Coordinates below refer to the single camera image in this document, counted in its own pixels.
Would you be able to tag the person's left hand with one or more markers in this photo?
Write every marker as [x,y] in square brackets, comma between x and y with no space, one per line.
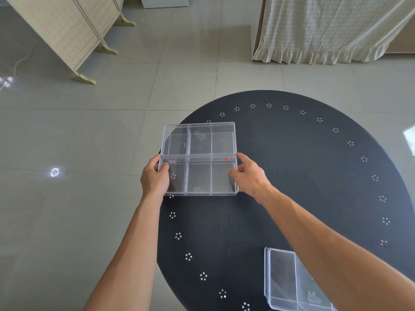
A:
[153,181]

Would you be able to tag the person's right hand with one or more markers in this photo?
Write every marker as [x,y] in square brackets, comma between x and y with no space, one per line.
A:
[252,179]

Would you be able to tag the person's right thumb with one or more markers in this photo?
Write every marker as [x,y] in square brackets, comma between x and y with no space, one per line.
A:
[235,173]

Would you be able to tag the person's left thumb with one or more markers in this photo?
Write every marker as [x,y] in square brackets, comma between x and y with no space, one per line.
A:
[165,168]

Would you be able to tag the clear plastic compartment box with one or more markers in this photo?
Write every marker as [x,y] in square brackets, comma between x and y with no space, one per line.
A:
[198,139]
[199,175]

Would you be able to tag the person's right forearm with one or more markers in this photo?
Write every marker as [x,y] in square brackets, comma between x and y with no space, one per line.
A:
[337,255]

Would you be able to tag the person's left forearm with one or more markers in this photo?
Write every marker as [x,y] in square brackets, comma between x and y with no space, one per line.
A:
[128,255]

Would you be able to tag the round black tablecloth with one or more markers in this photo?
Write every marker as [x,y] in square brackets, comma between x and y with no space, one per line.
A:
[278,204]

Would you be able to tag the clear plastic open box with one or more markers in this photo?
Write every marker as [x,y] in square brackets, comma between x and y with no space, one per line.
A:
[291,281]

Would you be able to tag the woven bamboo folding screen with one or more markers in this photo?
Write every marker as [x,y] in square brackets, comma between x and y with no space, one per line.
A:
[64,32]

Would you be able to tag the cream ruffled curtain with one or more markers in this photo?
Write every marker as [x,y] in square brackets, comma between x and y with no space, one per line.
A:
[327,29]

